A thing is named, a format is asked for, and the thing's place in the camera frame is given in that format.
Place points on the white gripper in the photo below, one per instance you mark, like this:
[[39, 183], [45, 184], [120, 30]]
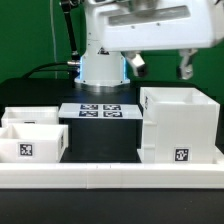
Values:
[[173, 24]]

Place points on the white drawer with knob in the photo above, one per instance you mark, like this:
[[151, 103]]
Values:
[[33, 143]]

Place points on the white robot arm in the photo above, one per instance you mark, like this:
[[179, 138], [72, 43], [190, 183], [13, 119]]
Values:
[[101, 69]]

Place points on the white drawer cabinet box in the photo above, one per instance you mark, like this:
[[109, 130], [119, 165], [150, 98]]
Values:
[[179, 126]]

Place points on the white marker base plate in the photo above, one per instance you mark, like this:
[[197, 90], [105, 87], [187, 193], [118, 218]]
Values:
[[99, 111]]

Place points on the white front boundary rail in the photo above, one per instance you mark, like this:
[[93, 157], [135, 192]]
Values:
[[95, 176]]

